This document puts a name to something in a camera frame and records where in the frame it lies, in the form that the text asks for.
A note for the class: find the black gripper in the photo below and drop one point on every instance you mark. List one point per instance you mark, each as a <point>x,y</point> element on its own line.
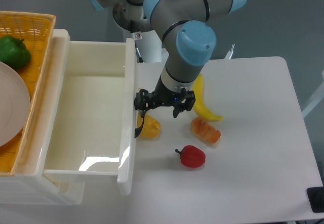
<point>179,97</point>

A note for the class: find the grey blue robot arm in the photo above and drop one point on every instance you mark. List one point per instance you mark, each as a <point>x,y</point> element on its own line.
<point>182,27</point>

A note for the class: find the white drawer cabinet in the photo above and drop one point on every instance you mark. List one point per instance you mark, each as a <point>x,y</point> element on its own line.
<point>28,185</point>

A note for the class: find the yellow bell pepper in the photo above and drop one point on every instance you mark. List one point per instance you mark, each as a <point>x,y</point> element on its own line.
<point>151,128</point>

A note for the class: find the yellow banana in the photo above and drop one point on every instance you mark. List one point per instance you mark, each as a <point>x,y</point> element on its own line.
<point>199,106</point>

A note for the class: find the red bell pepper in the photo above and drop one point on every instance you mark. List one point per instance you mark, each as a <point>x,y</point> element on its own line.
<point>191,156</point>

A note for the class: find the orange woven basket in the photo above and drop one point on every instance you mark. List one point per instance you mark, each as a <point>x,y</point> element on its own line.
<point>36,30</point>

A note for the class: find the beige plate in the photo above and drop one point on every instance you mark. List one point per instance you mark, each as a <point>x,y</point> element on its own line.
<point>15,102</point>

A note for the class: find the green bell pepper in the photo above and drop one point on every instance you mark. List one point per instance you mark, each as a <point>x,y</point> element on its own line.
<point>14,52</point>

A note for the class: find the black device at edge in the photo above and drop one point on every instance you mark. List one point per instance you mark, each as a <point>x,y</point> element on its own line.
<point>315,197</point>

